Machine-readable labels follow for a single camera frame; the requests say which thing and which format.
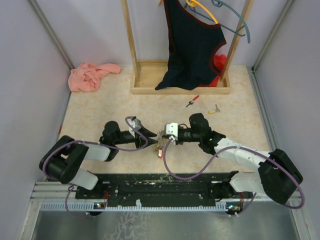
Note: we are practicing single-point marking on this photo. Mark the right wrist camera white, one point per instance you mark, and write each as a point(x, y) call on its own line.
point(171, 128)

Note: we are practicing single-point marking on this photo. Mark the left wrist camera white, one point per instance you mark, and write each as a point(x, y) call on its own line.
point(134, 125)

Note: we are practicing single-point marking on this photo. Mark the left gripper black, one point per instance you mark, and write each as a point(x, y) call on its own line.
point(140, 141)

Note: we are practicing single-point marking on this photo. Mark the wooden clothes rack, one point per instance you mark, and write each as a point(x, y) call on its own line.
point(147, 74)

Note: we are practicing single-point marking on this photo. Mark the key with yellow tag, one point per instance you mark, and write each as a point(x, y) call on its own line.
point(214, 111)

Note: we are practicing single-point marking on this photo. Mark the yellow hanger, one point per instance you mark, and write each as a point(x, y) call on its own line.
point(193, 4)

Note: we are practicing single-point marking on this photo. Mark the pink cloth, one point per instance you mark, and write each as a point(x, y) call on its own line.
point(87, 76)

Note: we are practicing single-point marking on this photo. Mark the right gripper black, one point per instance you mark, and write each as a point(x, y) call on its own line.
point(178, 142)

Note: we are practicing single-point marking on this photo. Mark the large keyring with rings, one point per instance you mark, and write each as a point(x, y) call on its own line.
point(161, 142)

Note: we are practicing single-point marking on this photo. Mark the red cloth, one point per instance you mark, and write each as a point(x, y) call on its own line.
point(219, 61)

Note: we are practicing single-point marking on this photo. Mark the key with red strap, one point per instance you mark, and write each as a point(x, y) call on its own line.
point(191, 102)

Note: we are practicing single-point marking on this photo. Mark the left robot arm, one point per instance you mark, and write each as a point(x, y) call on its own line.
point(63, 161)

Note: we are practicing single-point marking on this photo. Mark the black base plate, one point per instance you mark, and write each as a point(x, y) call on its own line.
point(162, 190)

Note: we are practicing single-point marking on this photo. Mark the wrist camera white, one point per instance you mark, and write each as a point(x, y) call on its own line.
point(171, 128)
point(134, 125)

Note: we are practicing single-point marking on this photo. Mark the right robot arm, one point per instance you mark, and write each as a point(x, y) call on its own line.
point(272, 173)

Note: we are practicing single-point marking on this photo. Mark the key with red tag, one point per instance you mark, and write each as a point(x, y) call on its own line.
point(160, 153)

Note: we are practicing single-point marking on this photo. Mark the grey-blue hanger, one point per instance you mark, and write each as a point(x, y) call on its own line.
point(230, 18)

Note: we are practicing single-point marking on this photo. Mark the dark navy tank top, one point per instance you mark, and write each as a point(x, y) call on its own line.
point(192, 48)

